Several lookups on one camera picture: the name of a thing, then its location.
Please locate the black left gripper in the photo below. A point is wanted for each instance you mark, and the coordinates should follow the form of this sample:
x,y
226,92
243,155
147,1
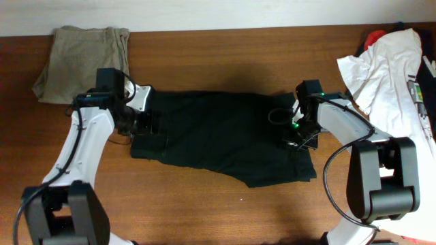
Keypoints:
x,y
150,122

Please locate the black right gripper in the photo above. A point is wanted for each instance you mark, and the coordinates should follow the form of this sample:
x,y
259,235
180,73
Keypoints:
x,y
300,140

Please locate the black shorts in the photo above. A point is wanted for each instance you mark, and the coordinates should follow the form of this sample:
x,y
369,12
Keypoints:
x,y
227,133

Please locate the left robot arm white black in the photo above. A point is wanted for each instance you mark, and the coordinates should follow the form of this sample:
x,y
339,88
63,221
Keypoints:
x,y
64,208

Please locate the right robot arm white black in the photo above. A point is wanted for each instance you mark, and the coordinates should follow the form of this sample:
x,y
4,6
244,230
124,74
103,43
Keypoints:
x,y
382,182

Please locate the folded khaki shorts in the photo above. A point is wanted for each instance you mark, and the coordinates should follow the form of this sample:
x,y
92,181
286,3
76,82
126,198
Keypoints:
x,y
75,56

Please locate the white t-shirt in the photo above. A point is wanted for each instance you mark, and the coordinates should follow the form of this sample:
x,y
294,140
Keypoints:
x,y
377,80

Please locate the red garment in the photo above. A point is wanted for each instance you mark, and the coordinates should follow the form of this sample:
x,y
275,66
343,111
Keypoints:
x,y
373,37

